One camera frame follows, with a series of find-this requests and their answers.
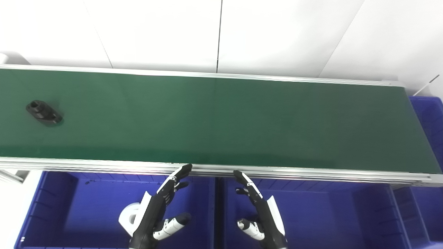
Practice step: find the blue plastic bin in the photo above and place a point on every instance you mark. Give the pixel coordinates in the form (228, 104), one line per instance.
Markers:
(429, 117)
(328, 221)
(69, 214)

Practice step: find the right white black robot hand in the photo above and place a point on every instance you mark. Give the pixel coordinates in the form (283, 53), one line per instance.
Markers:
(268, 221)

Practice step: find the green conveyor belt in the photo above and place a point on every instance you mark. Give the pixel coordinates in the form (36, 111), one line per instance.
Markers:
(104, 165)
(221, 121)

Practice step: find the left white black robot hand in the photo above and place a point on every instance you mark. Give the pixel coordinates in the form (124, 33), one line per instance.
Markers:
(150, 214)

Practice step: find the black flange part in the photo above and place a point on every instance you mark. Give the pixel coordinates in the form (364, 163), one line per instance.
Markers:
(43, 112)

